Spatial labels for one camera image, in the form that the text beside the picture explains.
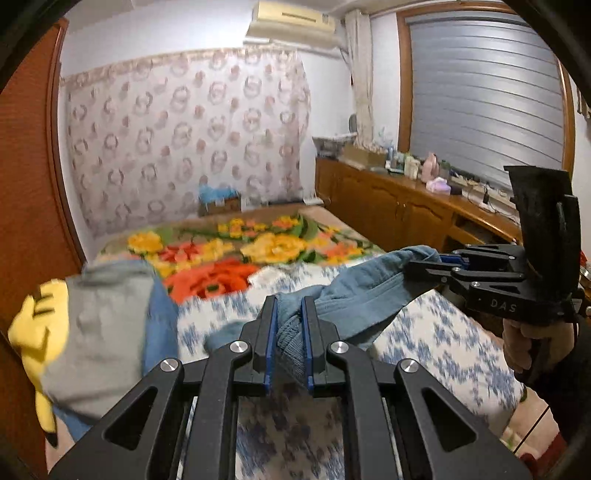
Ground blue floral bed sheet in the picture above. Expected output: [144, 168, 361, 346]
[175, 265, 527, 480]

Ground colourful flower print blanket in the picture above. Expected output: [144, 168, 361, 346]
[95, 208, 561, 467]

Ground small cardboard box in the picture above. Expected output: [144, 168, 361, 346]
[198, 196, 242, 217]

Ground white power strip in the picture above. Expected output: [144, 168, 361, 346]
[466, 182, 515, 209]

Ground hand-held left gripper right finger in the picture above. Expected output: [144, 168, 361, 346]
[300, 295, 532, 480]

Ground grey folded pants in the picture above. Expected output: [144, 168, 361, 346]
[39, 261, 158, 418]

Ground blue plastic bag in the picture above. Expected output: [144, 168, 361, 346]
[198, 184, 241, 204]

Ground cream wall air conditioner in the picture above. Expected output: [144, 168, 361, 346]
[245, 0, 340, 58]

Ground wooden sideboard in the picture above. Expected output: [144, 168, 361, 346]
[315, 157, 532, 259]

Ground circle print curtain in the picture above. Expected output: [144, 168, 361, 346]
[60, 48, 312, 241]

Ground person's right hand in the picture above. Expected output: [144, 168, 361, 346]
[502, 318, 537, 373]

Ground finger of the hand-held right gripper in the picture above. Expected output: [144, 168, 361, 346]
[438, 244, 527, 269]
[405, 261, 526, 289]

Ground tied lace curtain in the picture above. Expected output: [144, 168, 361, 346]
[344, 9, 377, 148]

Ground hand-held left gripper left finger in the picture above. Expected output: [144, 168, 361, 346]
[48, 295, 280, 480]

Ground grey window blind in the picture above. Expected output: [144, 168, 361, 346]
[409, 18, 566, 190]

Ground wooden louvred wardrobe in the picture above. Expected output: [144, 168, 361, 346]
[0, 18, 88, 480]

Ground open cardboard box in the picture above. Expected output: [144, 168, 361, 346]
[344, 145, 386, 169]

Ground row of toiletry bottles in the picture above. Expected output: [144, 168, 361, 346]
[385, 145, 423, 178]

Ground teal blue pants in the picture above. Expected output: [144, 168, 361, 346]
[203, 244, 446, 393]

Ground stack of papers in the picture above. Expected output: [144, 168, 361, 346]
[313, 134, 358, 158]

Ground yellow plush toy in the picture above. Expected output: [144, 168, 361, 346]
[7, 279, 70, 448]

